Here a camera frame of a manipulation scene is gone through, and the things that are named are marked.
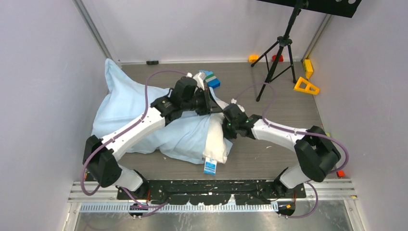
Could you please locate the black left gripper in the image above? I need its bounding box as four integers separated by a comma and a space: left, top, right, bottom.
182, 87, 222, 116

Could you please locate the white pillow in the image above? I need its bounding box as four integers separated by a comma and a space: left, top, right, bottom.
191, 75, 233, 165

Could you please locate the light blue green pillowcase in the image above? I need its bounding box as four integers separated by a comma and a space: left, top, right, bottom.
92, 59, 197, 161

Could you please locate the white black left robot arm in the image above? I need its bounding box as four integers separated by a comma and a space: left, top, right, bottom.
83, 77, 223, 199

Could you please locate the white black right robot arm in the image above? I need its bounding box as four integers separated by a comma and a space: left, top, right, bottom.
222, 103, 341, 198

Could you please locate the blue green toy block stack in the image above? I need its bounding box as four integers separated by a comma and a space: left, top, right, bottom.
199, 70, 221, 89

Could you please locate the orange toy block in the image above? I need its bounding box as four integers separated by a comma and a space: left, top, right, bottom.
248, 55, 259, 63

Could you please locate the red toy block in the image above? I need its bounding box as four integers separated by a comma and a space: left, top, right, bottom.
271, 55, 284, 62

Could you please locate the yellow triangular toy block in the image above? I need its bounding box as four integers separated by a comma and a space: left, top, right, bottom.
293, 77, 320, 95

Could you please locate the yellow rectangular toy block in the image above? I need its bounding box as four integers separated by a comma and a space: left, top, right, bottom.
302, 59, 314, 79

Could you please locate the small orange red block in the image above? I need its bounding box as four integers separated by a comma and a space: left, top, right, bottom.
336, 170, 345, 178

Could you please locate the black overhead panel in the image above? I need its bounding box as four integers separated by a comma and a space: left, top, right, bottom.
263, 0, 361, 18

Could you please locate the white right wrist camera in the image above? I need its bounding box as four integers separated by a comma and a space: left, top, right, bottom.
230, 98, 245, 112

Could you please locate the small black wall clip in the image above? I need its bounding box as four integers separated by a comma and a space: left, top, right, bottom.
146, 60, 159, 65

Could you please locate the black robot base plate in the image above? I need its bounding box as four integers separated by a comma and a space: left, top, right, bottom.
117, 180, 306, 205

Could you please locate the white slotted cable duct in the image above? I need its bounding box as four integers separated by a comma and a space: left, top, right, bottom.
79, 201, 279, 213

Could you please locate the black camera tripod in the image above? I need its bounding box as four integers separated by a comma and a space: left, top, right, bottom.
250, 6, 301, 102

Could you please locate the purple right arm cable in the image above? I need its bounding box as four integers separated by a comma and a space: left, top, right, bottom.
232, 83, 350, 219

